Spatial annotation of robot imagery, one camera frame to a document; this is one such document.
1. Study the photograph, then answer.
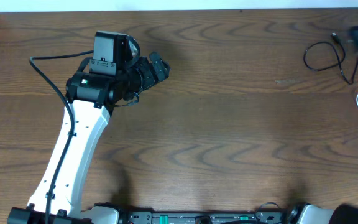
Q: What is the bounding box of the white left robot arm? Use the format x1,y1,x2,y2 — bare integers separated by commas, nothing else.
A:
7,31,170,224

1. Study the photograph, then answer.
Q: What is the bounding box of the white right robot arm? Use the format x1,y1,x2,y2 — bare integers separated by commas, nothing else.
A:
285,26,358,224

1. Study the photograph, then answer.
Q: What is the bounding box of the black usb cable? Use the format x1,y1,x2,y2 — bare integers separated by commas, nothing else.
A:
302,31,358,85

